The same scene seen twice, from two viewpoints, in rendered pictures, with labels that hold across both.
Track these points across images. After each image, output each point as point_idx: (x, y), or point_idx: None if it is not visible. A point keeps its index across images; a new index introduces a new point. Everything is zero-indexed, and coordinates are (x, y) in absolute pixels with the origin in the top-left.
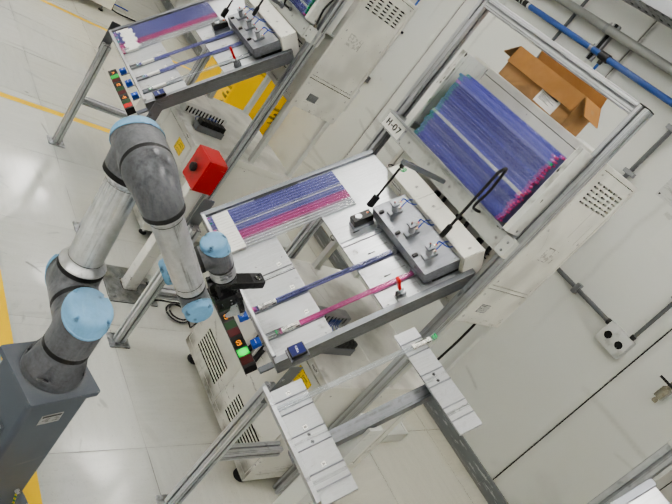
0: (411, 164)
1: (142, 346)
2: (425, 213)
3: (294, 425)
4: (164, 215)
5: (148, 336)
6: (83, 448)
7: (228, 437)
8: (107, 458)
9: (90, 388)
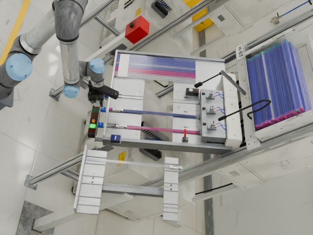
0: (226, 75)
1: (64, 103)
2: (225, 105)
3: (89, 170)
4: (64, 37)
5: (71, 100)
6: (7, 134)
7: (67, 163)
8: (15, 144)
9: (9, 102)
